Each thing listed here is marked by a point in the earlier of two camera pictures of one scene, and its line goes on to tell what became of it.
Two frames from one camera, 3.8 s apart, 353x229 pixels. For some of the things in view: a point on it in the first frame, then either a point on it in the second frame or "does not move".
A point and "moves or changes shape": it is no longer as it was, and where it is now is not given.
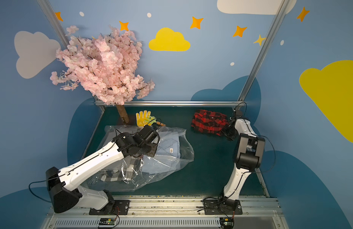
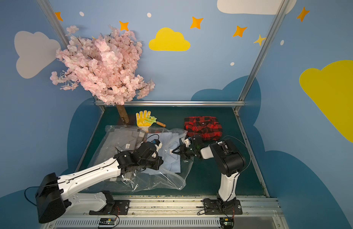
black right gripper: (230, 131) → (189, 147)
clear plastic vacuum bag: (150, 155) moves or changes shape
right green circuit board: (227, 223) does not move
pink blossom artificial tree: (107, 65) does not move
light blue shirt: (167, 156) does not move
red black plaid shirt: (209, 122) moves or changes shape
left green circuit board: (107, 221) does not move
